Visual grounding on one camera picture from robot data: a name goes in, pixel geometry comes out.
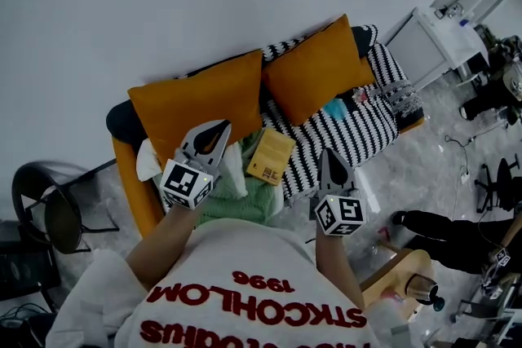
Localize round wooden table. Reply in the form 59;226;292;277
361;240;436;325

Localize white fluffy cloth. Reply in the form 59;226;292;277
219;142;250;199

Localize grey knitted scarf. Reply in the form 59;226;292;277
369;79;425;131

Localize black case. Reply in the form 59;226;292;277
0;218;62;301

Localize orange sofa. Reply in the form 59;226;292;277
104;14;426;240

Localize person's right forearm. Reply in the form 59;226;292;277
315;231;367;310

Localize black white striped throw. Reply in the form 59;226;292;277
173;24;425;200

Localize black cable bundle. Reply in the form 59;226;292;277
0;301;56;348

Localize orange pillow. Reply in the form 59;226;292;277
260;14;376;126
127;48;264;170

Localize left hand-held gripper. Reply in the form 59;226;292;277
160;119;232;212

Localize white crumpled cloth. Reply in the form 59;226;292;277
135;138;164;183

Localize black round chair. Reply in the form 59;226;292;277
11;160;120;254

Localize green knitted blanket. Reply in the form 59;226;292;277
199;129;285;226

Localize white sink cabinet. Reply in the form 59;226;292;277
381;6;492;91

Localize person's white printed shirt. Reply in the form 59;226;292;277
44;218;427;348

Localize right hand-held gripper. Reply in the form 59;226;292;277
309;148;367;237

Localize steel kettle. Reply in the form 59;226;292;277
403;273;446;313

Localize person's left forearm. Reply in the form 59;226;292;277
124;202;201;293

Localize yellow book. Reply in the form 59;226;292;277
245;127;297;187

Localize blue fluffy toy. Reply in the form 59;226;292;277
323;98;347;121

